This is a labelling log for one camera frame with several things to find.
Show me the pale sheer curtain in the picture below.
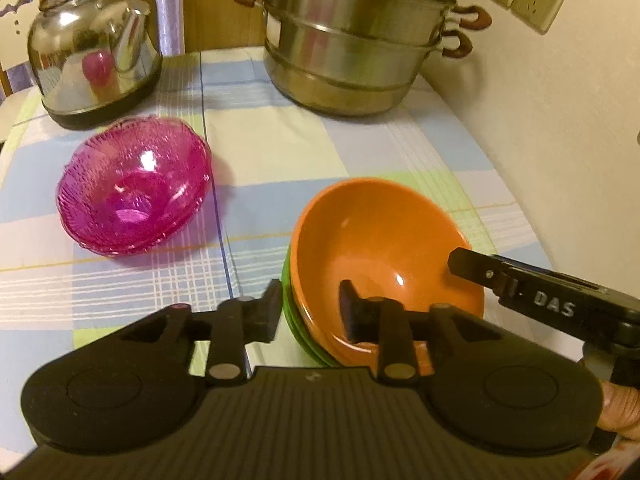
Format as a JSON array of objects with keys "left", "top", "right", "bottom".
[{"left": 135, "top": 0, "right": 187, "bottom": 57}]

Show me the green plastic bowl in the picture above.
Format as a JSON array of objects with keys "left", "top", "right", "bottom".
[
  {"left": 287, "top": 305, "right": 346, "bottom": 368},
  {"left": 281, "top": 247, "right": 321, "bottom": 356}
]

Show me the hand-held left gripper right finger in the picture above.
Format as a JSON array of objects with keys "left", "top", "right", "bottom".
[{"left": 338, "top": 280, "right": 482, "bottom": 381}]

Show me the stainless steel kettle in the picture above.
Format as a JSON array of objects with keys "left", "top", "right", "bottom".
[{"left": 26, "top": 0, "right": 164, "bottom": 131}]

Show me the wooden wall panel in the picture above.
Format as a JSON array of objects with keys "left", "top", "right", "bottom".
[{"left": 182, "top": 0, "right": 267, "bottom": 53}]

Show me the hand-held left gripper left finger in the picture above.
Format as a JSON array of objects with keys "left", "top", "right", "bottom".
[{"left": 120, "top": 279, "right": 284, "bottom": 382}]

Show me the person's right hand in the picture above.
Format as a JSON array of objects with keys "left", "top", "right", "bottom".
[{"left": 596, "top": 379, "right": 640, "bottom": 442}]

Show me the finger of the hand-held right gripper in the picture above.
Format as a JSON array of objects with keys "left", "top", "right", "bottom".
[{"left": 447, "top": 246, "right": 507, "bottom": 302}]

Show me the white wooden chair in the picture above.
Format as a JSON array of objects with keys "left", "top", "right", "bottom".
[{"left": 0, "top": 0, "right": 48, "bottom": 142}]

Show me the stainless steel steamer pot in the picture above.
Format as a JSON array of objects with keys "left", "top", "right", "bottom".
[{"left": 229, "top": 0, "right": 493, "bottom": 118}]

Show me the small pink glass bowl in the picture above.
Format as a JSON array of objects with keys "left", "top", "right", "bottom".
[{"left": 70, "top": 210, "right": 207, "bottom": 260}]

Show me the orange plastic bowl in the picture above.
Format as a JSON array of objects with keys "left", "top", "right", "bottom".
[{"left": 289, "top": 177, "right": 486, "bottom": 377}]

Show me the large pink glass dish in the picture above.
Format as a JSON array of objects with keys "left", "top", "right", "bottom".
[{"left": 57, "top": 116, "right": 212, "bottom": 256}]

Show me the large beige wall socket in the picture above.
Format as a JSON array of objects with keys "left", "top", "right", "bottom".
[{"left": 511, "top": 0, "right": 566, "bottom": 35}]

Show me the checked pastel tablecloth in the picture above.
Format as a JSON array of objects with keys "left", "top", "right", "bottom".
[{"left": 0, "top": 47, "right": 557, "bottom": 366}]

